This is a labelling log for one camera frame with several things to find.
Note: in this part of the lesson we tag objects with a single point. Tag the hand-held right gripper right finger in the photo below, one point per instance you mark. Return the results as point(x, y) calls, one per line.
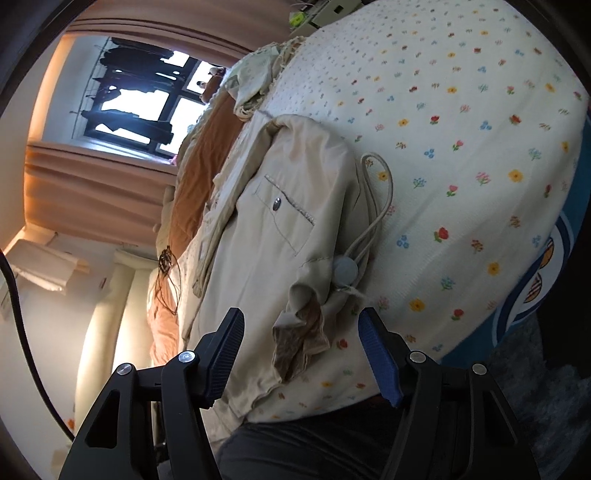
point(378, 360)

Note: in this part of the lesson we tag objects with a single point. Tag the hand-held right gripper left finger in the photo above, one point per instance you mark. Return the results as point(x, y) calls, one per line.
point(228, 350)

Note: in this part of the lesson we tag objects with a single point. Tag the beige zip jacket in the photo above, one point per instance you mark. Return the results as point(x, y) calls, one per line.
point(277, 240)

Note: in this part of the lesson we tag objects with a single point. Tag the dark hanging clothes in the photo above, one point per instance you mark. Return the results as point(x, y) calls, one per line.
point(134, 57)

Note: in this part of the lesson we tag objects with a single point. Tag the person's grey patterned pants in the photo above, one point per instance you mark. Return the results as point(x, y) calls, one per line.
point(300, 447)

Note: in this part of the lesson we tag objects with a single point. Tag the cream padded headboard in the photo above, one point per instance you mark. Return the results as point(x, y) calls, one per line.
point(101, 346)

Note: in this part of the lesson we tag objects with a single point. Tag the beige duvet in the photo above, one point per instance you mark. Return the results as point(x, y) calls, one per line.
point(168, 203)

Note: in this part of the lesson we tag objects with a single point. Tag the grey shaggy rug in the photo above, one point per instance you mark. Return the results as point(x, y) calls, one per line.
point(545, 392)

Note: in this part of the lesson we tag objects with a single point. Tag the orange blanket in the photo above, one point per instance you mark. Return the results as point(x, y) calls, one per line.
point(198, 175)

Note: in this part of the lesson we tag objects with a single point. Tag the white hanging garment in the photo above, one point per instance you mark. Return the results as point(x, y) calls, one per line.
point(41, 267)

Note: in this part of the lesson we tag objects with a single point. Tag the pink curtain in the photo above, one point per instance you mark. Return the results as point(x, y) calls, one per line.
point(184, 27)
point(92, 194)

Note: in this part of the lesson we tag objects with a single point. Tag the white floral bed sheet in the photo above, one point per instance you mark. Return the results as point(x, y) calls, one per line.
point(461, 138)

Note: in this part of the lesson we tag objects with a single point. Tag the window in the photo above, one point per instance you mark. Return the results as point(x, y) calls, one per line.
point(184, 115)

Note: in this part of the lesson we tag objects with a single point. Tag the long black hanging garment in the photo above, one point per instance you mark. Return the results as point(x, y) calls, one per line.
point(138, 127)

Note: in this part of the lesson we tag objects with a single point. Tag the orange round cushion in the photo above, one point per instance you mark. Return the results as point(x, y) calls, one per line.
point(210, 92)

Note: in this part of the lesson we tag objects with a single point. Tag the white dotted cloth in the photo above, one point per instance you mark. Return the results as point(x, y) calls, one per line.
point(251, 74)

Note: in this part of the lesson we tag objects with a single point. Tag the fringed beige throw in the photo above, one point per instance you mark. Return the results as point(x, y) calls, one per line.
point(288, 50)

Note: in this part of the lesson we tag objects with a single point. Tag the yellow-green small item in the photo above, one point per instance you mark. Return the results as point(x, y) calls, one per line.
point(296, 18)

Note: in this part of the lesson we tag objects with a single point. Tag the white nightstand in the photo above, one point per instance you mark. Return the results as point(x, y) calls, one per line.
point(332, 9)

